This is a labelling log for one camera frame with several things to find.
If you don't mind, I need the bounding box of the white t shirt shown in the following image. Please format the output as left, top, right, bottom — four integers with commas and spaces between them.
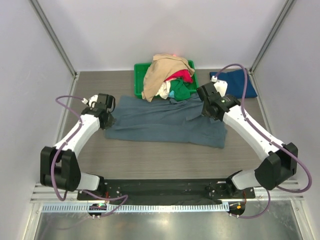
156, 81, 171, 99

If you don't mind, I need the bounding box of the beige t shirt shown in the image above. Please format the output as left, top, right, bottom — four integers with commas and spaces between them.
141, 54, 195, 102

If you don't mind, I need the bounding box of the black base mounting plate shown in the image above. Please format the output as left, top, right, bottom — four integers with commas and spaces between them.
93, 178, 256, 206

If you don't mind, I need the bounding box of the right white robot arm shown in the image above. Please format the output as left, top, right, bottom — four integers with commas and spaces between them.
196, 82, 298, 198

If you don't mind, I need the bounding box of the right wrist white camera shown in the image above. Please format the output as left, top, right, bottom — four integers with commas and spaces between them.
211, 76, 228, 97

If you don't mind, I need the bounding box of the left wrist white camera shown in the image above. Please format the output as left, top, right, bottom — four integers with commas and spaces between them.
81, 94, 98, 107

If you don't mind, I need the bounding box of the white slotted cable duct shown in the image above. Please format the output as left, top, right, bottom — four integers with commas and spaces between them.
41, 202, 229, 214

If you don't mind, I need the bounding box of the aluminium frame rail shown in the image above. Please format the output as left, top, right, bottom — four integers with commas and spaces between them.
30, 180, 304, 204

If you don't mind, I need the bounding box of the wrist white camera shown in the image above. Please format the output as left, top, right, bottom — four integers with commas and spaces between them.
211, 76, 228, 97
81, 94, 98, 107

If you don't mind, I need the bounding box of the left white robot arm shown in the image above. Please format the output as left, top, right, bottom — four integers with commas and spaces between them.
40, 93, 116, 200

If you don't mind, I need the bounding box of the green plastic bin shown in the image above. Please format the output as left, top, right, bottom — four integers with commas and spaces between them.
133, 62, 199, 99

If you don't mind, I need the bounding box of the green t shirt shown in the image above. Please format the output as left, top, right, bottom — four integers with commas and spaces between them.
170, 78, 191, 101

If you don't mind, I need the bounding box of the red t shirt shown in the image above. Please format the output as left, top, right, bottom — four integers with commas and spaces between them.
165, 69, 193, 83

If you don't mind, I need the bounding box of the light blue t shirt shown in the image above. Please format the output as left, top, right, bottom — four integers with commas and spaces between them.
168, 91, 175, 99

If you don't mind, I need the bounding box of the grey-blue t shirt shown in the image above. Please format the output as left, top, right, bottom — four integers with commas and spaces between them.
105, 93, 227, 149

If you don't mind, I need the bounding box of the folded dark blue t shirt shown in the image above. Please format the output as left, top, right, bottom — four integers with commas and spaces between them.
209, 69, 245, 99

